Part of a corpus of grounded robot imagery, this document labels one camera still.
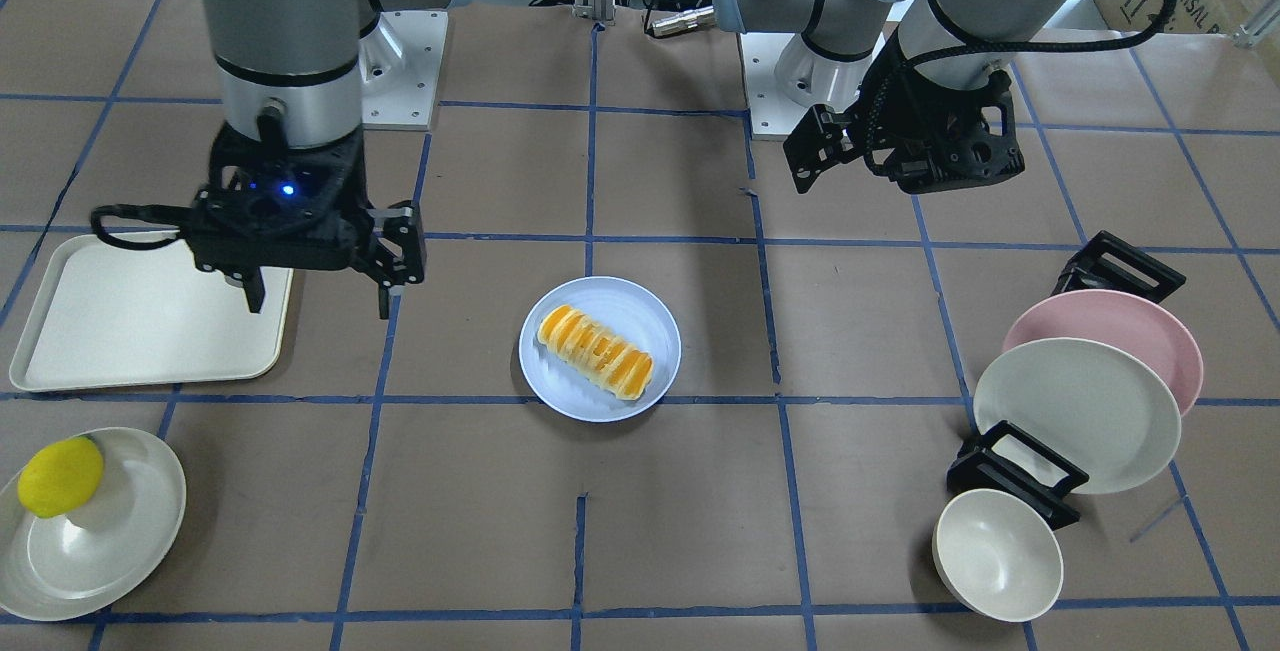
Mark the cream plate in rack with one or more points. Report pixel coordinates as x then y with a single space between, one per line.
1097 406

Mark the black plate rack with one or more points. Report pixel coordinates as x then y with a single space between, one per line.
1008 459

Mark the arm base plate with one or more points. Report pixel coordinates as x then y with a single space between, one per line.
401 60
784 77

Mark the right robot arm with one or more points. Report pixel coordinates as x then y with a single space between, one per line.
290 76

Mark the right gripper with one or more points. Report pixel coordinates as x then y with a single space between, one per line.
398 243

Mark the blue plate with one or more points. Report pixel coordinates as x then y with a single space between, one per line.
622 306

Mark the striped orange bread roll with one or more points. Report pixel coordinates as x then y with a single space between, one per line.
606 359

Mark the white rectangular tray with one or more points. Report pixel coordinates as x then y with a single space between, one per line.
105 317

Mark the white plate with lemon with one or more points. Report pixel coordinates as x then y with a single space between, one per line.
75 564

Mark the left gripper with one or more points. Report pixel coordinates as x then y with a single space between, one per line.
893 136

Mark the pink plate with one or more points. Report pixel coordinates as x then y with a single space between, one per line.
1135 325

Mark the cream bowl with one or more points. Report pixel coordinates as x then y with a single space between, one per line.
997 556

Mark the silver flashlight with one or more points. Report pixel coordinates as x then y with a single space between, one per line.
681 23

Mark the yellow lemon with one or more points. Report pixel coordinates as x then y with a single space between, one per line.
61 477

